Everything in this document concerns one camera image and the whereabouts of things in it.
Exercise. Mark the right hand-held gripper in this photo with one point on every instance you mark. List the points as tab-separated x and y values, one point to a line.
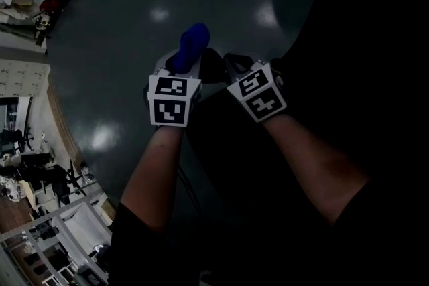
261	93

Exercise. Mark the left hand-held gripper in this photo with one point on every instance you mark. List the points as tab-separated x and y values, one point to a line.
169	110

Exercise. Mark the blue cloth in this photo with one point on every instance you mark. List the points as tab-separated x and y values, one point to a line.
191	47

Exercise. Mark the person's left forearm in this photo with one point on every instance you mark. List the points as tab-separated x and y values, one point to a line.
154	177

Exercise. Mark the person's right forearm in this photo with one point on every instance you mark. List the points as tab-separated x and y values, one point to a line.
315	170

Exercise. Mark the small white floor object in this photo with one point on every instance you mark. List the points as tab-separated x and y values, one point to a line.
87	172

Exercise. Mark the red bag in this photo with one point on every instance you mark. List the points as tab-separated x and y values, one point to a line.
50	6

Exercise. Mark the white locker cabinet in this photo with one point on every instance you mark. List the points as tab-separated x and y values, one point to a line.
21	78

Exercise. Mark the person's black shirt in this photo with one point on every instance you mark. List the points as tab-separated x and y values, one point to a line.
268	254

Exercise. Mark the white metal shelf rack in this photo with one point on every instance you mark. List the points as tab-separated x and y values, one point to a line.
67	234

